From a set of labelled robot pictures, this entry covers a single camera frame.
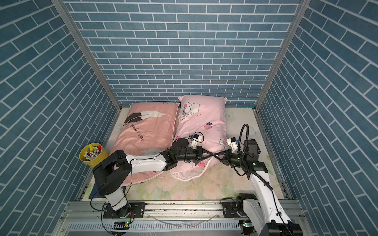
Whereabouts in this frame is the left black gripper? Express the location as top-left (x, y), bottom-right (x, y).
top-left (175, 147), bottom-right (213, 164)

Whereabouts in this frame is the light pink strawberry pillow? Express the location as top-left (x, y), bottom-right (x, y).
top-left (169, 95), bottom-right (228, 181)

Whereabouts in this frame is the salmon pink feather pillow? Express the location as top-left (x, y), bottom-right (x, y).
top-left (109, 101), bottom-right (180, 186)

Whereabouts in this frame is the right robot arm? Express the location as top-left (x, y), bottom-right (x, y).
top-left (214, 138), bottom-right (303, 236)

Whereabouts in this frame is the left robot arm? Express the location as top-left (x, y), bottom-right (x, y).
top-left (93, 138), bottom-right (213, 211)

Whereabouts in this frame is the yellow bucket of toys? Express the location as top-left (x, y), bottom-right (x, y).
top-left (79, 143), bottom-right (109, 168)

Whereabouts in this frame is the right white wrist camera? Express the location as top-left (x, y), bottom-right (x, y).
top-left (227, 137), bottom-right (240, 153)

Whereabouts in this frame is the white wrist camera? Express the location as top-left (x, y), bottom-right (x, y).
top-left (190, 132), bottom-right (204, 149)
top-left (227, 137), bottom-right (240, 153)

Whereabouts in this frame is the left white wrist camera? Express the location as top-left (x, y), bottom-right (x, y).
top-left (190, 132), bottom-right (204, 149)

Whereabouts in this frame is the black corrugated camera cable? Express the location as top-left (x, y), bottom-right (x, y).
top-left (237, 123), bottom-right (250, 160)

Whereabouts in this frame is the aluminium mounting rail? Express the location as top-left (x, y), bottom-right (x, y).
top-left (53, 200), bottom-right (311, 236)

